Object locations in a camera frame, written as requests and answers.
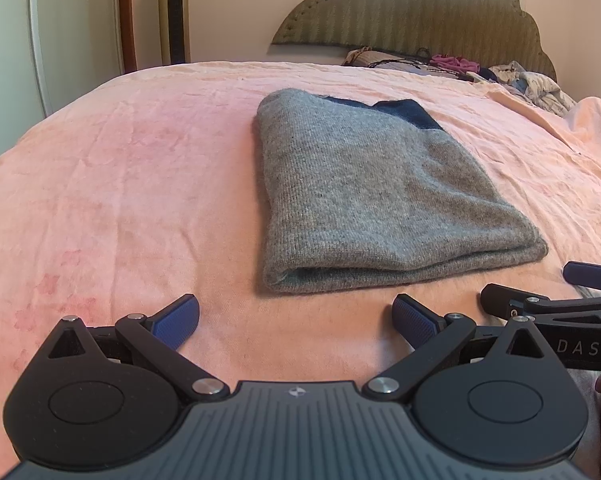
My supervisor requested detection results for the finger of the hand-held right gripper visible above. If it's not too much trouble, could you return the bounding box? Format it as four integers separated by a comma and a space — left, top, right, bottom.
563, 261, 601, 292
480, 284, 601, 321

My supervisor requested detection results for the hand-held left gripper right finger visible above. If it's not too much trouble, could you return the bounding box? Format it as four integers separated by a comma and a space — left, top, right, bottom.
361, 294, 549, 402

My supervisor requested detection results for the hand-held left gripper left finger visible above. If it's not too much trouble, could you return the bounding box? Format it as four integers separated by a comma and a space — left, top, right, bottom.
45, 294, 231, 401

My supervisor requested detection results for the grey sweater with navy sleeves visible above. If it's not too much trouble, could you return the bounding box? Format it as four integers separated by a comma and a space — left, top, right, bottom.
254, 88, 549, 295

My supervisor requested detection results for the pile of patterned white clothes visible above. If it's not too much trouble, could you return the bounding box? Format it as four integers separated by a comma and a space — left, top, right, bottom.
490, 60, 578, 118

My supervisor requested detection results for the pale peach blanket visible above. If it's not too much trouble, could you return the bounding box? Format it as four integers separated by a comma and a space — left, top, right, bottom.
475, 82, 601, 241

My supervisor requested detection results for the pink bed sheet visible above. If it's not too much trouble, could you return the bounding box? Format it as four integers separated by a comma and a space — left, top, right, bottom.
0, 60, 601, 480

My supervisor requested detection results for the purple garment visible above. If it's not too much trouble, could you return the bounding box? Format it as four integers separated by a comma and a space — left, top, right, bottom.
429, 55, 481, 75

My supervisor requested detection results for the gold tower fan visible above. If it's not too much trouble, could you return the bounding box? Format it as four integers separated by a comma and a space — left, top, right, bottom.
158, 0, 191, 66

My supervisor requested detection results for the olive padded headboard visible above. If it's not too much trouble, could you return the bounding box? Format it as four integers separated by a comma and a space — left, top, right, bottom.
271, 0, 557, 82

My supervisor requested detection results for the white framed sliding door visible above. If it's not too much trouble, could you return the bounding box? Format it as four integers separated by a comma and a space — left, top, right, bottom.
0, 0, 48, 117

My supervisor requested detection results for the black cord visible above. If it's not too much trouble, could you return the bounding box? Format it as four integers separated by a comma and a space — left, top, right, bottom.
367, 47, 433, 69

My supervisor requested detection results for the brown wooden door frame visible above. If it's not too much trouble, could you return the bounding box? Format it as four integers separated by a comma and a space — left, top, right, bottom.
118, 0, 137, 73

